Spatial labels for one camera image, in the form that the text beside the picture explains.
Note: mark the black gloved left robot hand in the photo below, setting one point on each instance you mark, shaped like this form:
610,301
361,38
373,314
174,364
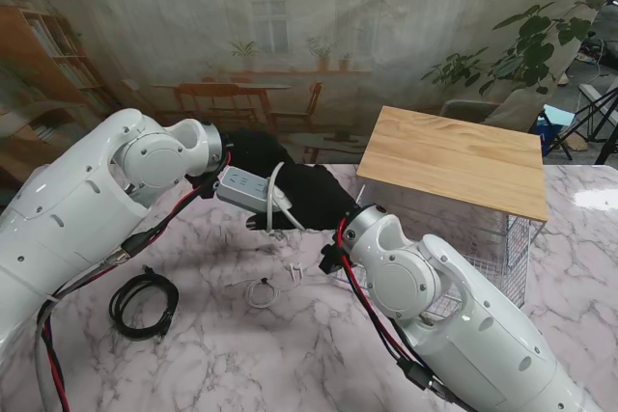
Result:
256,146

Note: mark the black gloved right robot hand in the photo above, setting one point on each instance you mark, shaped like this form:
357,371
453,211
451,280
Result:
314,195

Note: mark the white mesh drawer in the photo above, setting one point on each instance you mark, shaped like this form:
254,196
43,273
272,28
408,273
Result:
487,267

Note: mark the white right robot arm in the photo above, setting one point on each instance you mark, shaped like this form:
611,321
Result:
458,325

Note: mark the printed cafe scene backdrop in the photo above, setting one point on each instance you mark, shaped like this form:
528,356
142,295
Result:
193,45

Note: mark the blue storage crate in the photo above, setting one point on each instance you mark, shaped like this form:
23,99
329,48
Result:
545,132

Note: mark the black tripod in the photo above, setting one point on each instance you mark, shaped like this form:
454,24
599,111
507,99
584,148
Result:
606,144

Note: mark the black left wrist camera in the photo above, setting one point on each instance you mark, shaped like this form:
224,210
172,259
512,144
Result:
207,190

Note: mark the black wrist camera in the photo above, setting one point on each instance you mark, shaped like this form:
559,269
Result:
330,260
207,190

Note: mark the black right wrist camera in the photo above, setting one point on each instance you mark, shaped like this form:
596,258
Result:
330,260

